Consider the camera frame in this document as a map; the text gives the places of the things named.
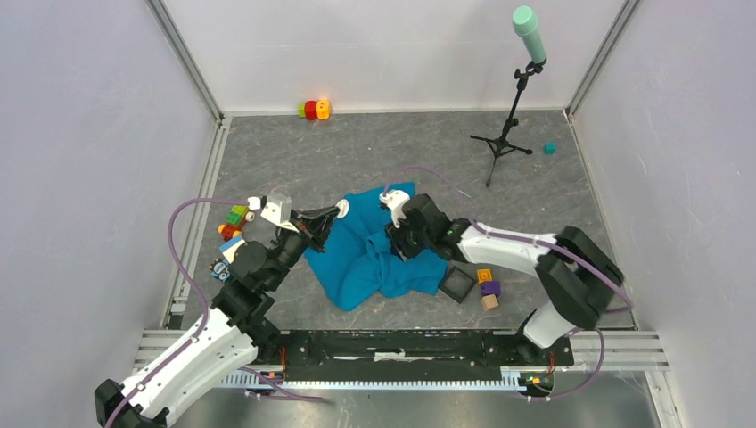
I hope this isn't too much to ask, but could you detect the black tripod microphone stand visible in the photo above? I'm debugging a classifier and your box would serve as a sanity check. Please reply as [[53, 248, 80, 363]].
[[469, 61, 546, 187]]

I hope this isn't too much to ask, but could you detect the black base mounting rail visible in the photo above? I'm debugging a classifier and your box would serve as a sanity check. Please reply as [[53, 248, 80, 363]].
[[253, 329, 574, 382]]

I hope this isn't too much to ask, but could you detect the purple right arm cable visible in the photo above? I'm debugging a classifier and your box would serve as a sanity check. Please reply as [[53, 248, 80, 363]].
[[382, 165, 634, 403]]

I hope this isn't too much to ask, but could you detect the colourful toy block train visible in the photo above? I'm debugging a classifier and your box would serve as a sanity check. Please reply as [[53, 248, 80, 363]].
[[218, 205, 256, 242]]

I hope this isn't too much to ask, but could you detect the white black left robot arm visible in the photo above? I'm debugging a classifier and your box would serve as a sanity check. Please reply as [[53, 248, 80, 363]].
[[94, 193, 349, 427]]

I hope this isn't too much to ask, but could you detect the black square frame lower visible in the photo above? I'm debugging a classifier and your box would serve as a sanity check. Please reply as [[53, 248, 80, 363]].
[[439, 266, 477, 304]]

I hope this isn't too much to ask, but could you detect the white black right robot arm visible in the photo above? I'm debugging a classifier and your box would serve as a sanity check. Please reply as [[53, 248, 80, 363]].
[[380, 190, 630, 364]]

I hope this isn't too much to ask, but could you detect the white slotted cable duct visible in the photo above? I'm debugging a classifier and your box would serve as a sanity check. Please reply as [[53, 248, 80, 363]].
[[216, 370, 527, 392]]

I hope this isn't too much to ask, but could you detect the small white brooch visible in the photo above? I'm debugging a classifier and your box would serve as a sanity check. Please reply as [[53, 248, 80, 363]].
[[335, 199, 349, 218]]

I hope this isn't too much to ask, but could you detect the mint green microphone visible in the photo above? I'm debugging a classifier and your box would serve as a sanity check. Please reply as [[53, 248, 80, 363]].
[[512, 5, 547, 64]]

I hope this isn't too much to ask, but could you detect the orange toy block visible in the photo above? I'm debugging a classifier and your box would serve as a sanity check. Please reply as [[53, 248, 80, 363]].
[[476, 268, 493, 284]]

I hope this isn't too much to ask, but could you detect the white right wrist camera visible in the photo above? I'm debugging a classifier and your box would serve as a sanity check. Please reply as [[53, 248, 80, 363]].
[[379, 189, 411, 228]]

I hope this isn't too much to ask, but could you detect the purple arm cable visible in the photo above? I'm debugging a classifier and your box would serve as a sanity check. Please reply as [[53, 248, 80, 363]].
[[103, 197, 326, 428], [382, 165, 634, 403]]

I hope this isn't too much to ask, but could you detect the green red orange toy stack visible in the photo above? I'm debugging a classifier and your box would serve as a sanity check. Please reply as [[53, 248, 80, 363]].
[[298, 99, 332, 120]]

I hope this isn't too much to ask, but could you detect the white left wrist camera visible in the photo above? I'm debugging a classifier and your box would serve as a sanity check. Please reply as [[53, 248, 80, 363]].
[[247, 193, 298, 232]]

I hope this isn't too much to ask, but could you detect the teal blue cloth garment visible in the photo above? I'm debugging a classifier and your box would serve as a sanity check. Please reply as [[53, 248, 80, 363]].
[[304, 187, 448, 311]]

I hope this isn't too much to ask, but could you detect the purple toy block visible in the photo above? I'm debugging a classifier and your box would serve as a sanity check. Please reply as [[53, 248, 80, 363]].
[[480, 280, 502, 298]]

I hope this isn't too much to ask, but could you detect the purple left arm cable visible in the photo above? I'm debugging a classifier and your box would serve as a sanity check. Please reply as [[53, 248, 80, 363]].
[[103, 197, 326, 428]]

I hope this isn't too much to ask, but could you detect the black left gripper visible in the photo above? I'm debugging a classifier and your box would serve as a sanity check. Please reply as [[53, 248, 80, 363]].
[[266, 205, 341, 290]]

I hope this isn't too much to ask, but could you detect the tan wooden cube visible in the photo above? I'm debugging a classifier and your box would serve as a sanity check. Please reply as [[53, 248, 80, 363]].
[[481, 294, 499, 311]]

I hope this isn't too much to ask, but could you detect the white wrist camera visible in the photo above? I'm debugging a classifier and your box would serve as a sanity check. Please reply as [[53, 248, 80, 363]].
[[247, 193, 298, 232], [379, 189, 411, 228]]

